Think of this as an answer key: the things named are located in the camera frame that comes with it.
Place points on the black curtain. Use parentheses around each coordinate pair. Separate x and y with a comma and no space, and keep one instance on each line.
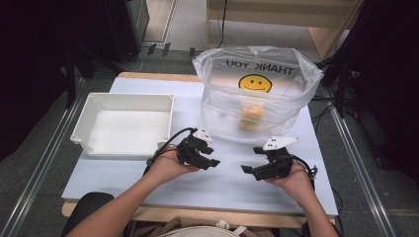
(29,65)
(392,72)

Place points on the person's beige clothing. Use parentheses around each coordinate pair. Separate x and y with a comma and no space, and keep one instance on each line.
(184,225)

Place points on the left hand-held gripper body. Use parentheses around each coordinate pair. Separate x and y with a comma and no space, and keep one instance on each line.
(189,149)

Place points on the person's left hand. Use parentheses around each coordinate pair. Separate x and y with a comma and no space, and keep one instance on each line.
(168,168)

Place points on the black cabinet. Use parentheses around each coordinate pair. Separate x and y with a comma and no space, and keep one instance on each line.
(128,26)

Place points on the aluminium floor rail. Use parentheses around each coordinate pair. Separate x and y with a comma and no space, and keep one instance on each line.
(36,194)
(362,171)

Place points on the person's right hand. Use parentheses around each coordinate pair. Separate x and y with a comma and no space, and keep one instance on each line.
(298,184)

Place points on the clear plastic bag smiley print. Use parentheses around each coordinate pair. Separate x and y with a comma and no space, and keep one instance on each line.
(224,112)

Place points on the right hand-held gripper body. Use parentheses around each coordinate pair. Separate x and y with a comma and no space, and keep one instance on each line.
(278,163)

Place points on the yellow drink carton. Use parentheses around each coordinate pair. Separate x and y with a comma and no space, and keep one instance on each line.
(252,116)

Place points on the white plastic bin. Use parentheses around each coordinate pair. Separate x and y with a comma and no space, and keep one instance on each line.
(128,128)

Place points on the wooden shelf frame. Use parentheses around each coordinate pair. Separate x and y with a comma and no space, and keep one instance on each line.
(283,19)

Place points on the black chair seat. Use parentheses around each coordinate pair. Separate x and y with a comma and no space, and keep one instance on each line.
(87,205)

